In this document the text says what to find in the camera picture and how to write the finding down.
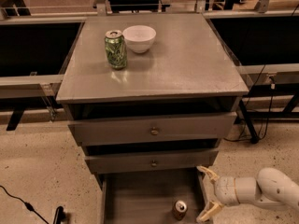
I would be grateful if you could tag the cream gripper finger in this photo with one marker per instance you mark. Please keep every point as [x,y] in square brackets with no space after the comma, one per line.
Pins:
[213,177]
[210,210]

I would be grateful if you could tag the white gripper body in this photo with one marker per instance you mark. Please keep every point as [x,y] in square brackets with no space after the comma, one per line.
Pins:
[224,189]

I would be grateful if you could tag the orange soda can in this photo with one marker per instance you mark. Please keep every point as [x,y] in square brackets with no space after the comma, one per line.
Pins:
[179,209]

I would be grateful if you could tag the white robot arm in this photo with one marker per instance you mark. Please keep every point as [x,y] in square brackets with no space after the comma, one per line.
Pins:
[271,189]

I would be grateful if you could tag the grey middle drawer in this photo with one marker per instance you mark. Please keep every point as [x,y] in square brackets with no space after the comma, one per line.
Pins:
[134,162]

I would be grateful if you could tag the grey drawer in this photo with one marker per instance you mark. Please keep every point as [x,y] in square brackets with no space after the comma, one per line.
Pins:
[148,197]
[134,162]
[129,130]

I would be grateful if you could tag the grey top drawer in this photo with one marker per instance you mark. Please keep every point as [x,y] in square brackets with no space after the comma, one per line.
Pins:
[129,130]

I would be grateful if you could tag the brass middle drawer knob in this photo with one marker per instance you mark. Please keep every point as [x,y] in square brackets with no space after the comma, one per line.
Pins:
[153,163]

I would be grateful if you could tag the brass drawer knob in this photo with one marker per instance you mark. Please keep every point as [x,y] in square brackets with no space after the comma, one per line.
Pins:
[154,131]
[153,163]

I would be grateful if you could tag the brass top drawer knob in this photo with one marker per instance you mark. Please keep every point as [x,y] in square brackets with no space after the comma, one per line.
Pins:
[154,131]

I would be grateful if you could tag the grey bottom drawer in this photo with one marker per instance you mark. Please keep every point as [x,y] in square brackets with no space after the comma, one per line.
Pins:
[148,197]

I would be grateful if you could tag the grey drawer cabinet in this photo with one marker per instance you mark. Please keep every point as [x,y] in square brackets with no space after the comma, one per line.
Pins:
[186,71]

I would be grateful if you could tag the green soda can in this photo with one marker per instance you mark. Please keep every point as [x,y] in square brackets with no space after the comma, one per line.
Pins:
[115,48]

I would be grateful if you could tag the black table leg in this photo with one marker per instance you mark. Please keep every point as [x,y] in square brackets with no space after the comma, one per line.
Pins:
[254,136]

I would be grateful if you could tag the black object on floor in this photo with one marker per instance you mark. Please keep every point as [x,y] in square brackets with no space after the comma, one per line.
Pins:
[59,215]

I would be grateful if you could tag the white ceramic bowl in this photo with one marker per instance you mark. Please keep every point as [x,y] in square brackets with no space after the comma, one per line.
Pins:
[139,38]

